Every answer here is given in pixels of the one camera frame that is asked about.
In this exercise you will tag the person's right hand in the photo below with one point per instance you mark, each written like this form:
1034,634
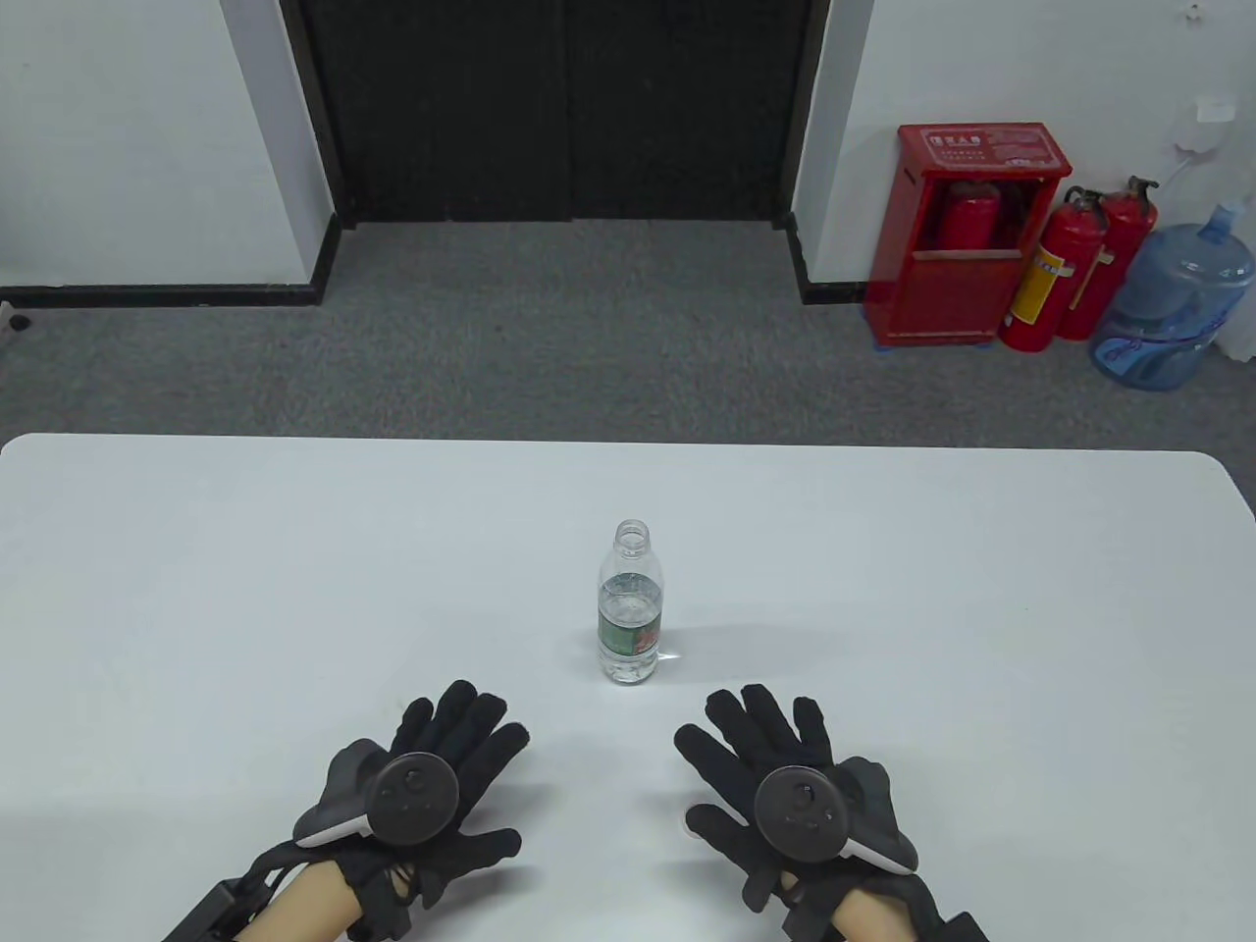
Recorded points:
765,736

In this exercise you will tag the person's left hand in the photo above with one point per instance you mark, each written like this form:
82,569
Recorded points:
461,731

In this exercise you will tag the clear mineral water bottle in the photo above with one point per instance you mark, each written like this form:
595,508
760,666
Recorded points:
628,628

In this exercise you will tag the person's right forearm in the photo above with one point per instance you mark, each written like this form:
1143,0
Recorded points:
868,924

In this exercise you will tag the person's left forearm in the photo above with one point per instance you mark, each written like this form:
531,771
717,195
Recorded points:
304,908

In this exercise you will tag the blue water jug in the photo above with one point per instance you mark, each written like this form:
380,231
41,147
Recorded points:
1168,304

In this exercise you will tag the black left hand controller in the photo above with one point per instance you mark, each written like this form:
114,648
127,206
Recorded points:
416,799

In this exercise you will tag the black hand controller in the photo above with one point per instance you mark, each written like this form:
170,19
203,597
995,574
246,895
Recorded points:
416,799
803,815

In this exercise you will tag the black right hand controller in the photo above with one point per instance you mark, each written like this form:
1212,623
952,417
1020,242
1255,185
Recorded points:
803,815

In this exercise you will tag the red fire extinguisher cabinet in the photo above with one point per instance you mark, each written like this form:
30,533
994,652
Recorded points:
942,294

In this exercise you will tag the red extinguisher with yellow label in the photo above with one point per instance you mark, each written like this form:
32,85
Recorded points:
1045,280

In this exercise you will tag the red extinguisher inside cabinet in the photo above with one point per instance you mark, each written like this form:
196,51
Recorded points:
968,221

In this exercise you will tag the red fire extinguisher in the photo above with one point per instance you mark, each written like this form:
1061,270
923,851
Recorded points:
1121,235

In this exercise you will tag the black double door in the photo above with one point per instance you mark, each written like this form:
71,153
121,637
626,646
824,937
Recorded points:
559,98

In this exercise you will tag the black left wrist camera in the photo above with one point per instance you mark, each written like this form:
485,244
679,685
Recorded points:
211,917

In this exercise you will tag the white wall box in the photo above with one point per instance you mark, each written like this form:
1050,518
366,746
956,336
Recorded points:
1214,109

